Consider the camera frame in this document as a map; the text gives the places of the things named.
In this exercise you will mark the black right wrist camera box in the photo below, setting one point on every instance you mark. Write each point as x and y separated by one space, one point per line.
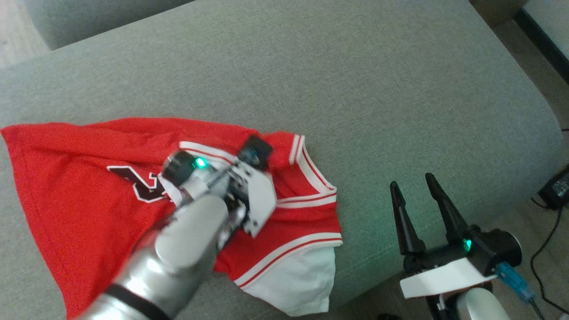
500 249

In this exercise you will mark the grey fabric sofa cushion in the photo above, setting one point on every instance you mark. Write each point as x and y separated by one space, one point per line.
89 20

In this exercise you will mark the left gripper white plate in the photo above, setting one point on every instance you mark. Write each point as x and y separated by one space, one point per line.
260 200

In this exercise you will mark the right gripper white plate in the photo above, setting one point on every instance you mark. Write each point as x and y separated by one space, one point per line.
444 275

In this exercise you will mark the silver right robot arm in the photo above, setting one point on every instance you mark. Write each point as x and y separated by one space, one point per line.
482 306

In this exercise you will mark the black power adapter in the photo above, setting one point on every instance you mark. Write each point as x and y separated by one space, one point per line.
555 186

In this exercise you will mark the mustard yellow upholstered furniture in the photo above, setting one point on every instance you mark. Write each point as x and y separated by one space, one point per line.
498 9

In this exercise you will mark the red jersey with white trim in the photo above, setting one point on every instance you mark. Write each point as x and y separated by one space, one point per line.
66 178

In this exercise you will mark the grey fabric sofa seat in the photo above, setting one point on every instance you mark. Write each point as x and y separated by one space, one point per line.
355 89

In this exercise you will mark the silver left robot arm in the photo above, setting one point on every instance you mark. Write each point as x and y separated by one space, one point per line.
178 253

